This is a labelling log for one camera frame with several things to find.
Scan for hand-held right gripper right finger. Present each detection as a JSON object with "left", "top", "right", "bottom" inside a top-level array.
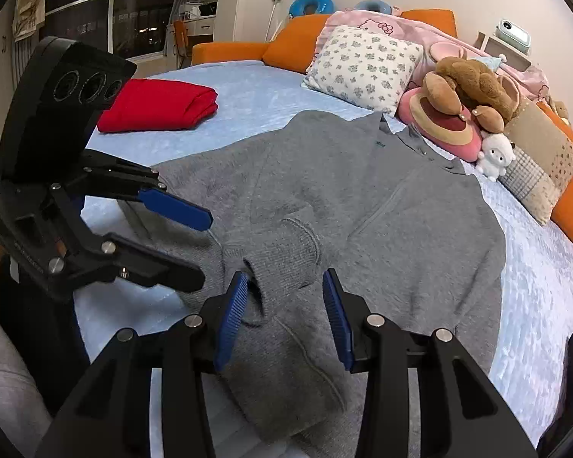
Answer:
[{"left": 322, "top": 268, "right": 538, "bottom": 458}]

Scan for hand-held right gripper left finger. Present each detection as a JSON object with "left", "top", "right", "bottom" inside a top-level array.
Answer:
[{"left": 36, "top": 271, "right": 251, "bottom": 458}]

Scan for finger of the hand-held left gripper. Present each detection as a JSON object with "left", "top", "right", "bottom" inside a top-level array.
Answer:
[
  {"left": 52, "top": 232, "right": 206, "bottom": 294},
  {"left": 57, "top": 149, "right": 215, "bottom": 232}
]

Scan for grey knit sweater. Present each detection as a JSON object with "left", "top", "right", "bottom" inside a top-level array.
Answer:
[{"left": 119, "top": 110, "right": 507, "bottom": 458}]

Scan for row of hanging clothes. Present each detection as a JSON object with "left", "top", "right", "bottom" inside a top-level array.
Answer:
[{"left": 12, "top": 0, "right": 173, "bottom": 39}]

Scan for grey pleated curtain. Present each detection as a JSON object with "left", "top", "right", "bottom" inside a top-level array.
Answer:
[{"left": 10, "top": 29, "right": 43, "bottom": 106}]

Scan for red folded garment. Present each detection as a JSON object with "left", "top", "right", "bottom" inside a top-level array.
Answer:
[{"left": 97, "top": 77, "right": 219, "bottom": 133}]

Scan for dark glass window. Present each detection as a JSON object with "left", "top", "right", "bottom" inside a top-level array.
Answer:
[{"left": 43, "top": 0, "right": 220, "bottom": 63}]

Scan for orange chair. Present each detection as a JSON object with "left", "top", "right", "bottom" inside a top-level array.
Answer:
[{"left": 172, "top": 20, "right": 194, "bottom": 68}]

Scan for white desk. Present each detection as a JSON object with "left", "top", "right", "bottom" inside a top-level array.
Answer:
[{"left": 165, "top": 2, "right": 219, "bottom": 55}]

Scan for bed with light blue blanket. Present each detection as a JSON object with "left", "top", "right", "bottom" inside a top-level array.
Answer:
[{"left": 74, "top": 60, "right": 573, "bottom": 458}]

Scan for person's leg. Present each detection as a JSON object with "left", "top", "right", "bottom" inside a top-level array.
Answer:
[{"left": 0, "top": 305, "right": 53, "bottom": 458}]

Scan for orange headboard cushions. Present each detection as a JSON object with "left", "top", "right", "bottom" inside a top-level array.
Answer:
[{"left": 192, "top": 8, "right": 573, "bottom": 268}]

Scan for pink round cushion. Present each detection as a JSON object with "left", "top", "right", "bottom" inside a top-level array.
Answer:
[{"left": 395, "top": 87, "right": 485, "bottom": 163}]

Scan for white plush toy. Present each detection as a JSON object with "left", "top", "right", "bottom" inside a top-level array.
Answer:
[{"left": 475, "top": 131, "right": 515, "bottom": 183}]

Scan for white floral pillow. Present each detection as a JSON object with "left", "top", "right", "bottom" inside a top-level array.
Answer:
[{"left": 302, "top": 25, "right": 425, "bottom": 118}]

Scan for beige patterned pillow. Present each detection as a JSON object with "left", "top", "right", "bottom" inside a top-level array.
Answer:
[{"left": 499, "top": 100, "right": 573, "bottom": 227}]

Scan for pink Hello Kitty pillow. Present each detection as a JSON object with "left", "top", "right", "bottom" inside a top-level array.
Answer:
[{"left": 327, "top": 7, "right": 552, "bottom": 101}]

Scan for brown plush toy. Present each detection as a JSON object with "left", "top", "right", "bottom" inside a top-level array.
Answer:
[{"left": 422, "top": 56, "right": 523, "bottom": 133}]

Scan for blue plush pillow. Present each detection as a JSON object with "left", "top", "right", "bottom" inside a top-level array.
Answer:
[{"left": 354, "top": 0, "right": 393, "bottom": 15}]

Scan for white projector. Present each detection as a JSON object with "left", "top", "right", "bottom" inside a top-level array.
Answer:
[{"left": 494, "top": 19, "right": 533, "bottom": 51}]

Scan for blue ring neck pillow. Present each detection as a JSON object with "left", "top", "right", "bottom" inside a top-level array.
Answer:
[{"left": 289, "top": 0, "right": 336, "bottom": 19}]

